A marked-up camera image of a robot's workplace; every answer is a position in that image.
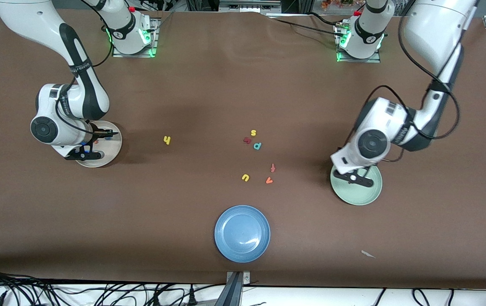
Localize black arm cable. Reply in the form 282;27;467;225
341;13;460;164
56;0;114;141

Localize short black table cable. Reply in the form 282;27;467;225
309;12;339;25

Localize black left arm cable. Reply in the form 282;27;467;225
341;13;460;164

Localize beige brown plate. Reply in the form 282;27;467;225
74;121;123;168

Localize grey power strip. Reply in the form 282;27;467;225
219;1;282;12

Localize grey camera pole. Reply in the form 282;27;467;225
214;272;243;306

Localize silver metal bracket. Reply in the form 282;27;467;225
226;271;251;284

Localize long black table cable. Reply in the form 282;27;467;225
273;18;341;38

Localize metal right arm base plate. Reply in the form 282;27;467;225
112;17;159;58

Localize blue plate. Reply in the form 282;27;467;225
214;205;271;264

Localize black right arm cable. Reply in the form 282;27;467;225
56;0;114;141

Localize green plate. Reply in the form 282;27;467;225
330;164;383;206

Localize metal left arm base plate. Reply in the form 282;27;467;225
335;50;382;64

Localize orange artificial flowers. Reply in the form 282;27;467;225
321;0;364;11

